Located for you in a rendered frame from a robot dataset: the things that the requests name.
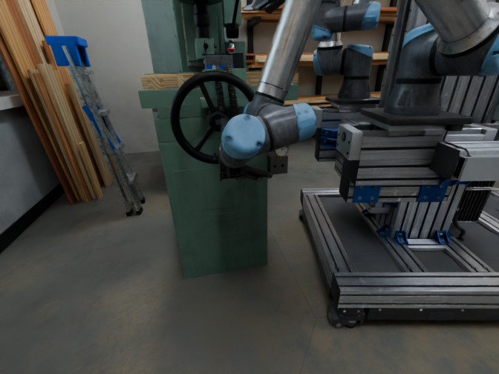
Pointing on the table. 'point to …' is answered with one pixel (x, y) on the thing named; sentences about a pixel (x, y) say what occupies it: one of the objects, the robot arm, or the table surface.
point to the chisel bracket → (203, 48)
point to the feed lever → (233, 24)
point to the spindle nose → (201, 18)
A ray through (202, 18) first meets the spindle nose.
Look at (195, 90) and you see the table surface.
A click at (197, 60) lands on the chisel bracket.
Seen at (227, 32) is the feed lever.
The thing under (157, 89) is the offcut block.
